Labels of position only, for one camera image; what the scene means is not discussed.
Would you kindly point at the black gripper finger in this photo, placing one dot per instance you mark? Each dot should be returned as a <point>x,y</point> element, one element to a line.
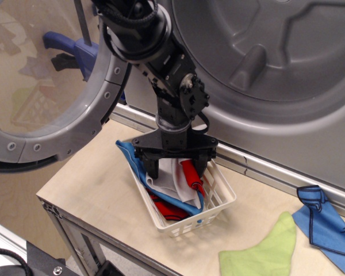
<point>200,165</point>
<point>152,167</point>

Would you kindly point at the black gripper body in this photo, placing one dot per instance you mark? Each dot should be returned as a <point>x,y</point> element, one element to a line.
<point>189,144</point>

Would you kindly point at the small red cloth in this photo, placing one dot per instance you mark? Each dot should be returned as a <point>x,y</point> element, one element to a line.
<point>192,178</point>

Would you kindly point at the grey cloth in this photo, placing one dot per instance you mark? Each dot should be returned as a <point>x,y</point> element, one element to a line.
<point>172,182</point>

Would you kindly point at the plain blue cloth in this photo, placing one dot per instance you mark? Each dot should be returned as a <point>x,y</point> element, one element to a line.
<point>138,168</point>

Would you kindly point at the white plastic laundry basket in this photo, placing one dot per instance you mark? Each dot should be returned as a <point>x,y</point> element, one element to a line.
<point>218,196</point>

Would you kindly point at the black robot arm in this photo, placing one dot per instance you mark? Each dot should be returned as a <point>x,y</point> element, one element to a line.
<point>141,33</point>

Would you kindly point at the grey toy washing machine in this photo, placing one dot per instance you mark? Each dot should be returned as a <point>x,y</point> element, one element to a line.
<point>275,73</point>

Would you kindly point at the grey round machine door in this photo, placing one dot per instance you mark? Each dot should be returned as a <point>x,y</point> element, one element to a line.
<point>59,82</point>

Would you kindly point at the red shirt with black trim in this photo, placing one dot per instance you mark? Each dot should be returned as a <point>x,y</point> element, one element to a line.
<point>169,211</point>

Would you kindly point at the light green cloth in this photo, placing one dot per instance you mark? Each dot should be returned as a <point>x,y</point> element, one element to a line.
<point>272,256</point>

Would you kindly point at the blue shirt with black outline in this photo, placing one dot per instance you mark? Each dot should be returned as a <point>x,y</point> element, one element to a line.
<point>321,224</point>

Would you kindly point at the aluminium table frame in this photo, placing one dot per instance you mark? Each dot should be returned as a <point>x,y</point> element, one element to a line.
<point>90,205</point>

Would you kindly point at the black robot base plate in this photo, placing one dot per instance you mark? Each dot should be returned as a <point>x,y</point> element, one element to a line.
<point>23,258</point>

